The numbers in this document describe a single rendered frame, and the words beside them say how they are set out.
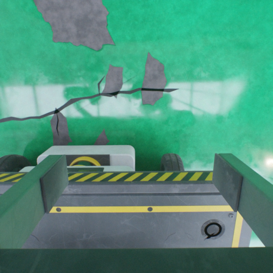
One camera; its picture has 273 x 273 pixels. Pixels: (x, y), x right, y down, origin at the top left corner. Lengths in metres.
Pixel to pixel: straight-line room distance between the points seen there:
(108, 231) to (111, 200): 0.07
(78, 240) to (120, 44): 0.50
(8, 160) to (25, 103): 0.19
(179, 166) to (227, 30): 0.41
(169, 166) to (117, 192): 0.22
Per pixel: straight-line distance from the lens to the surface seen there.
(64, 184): 0.17
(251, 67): 0.71
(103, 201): 0.36
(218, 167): 0.16
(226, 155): 0.17
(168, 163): 0.54
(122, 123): 0.63
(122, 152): 0.53
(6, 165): 0.64
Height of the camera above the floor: 0.61
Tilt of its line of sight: 74 degrees down
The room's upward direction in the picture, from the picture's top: 180 degrees counter-clockwise
